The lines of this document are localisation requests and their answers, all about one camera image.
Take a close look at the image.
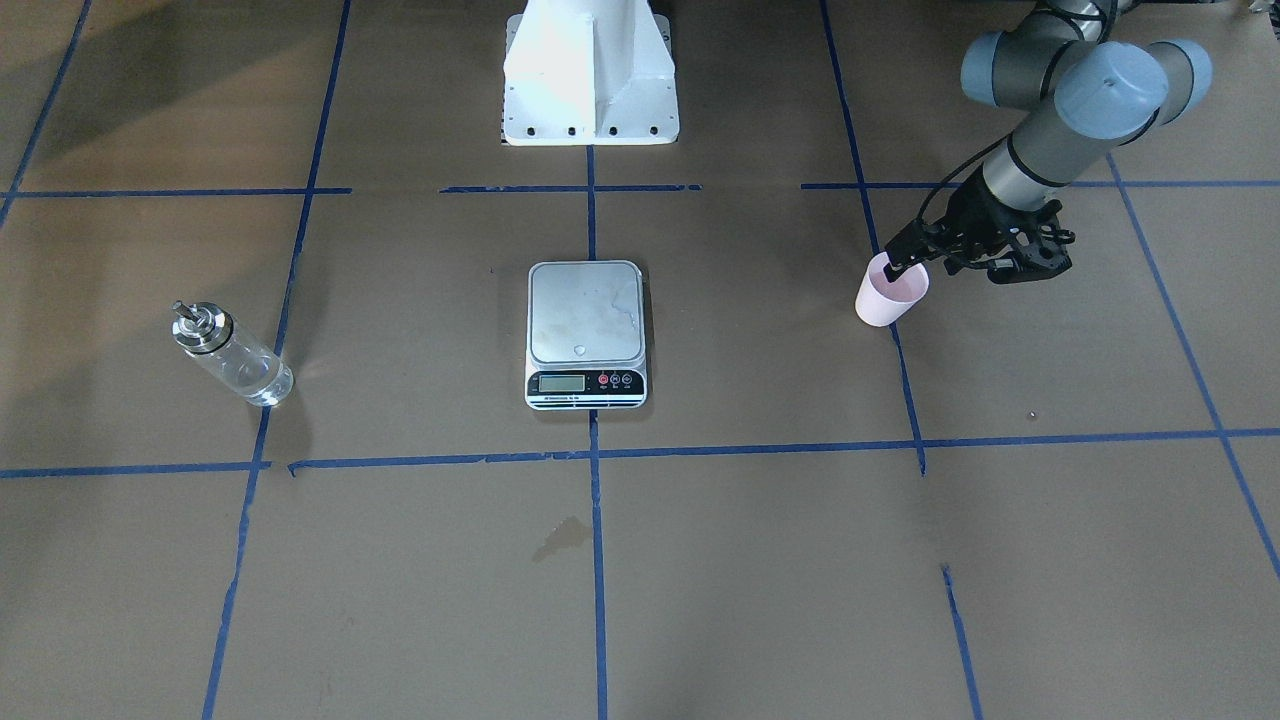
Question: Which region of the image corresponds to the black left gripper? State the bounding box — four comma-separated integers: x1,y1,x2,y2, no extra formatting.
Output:
884,182,1076,284

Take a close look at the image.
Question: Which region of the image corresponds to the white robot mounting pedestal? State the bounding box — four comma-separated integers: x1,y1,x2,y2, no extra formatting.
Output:
500,1,681,147

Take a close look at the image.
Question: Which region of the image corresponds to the pink plastic cup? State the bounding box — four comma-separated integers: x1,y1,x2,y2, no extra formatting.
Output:
855,252,931,327

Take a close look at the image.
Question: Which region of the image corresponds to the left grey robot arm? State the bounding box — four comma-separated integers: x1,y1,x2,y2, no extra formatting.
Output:
879,1,1213,284

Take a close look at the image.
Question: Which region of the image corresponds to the clear glass sauce bottle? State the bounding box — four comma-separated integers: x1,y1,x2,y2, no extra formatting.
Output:
172,301,294,407

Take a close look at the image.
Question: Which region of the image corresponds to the silver digital kitchen scale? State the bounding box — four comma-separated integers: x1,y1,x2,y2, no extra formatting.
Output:
524,260,649,411

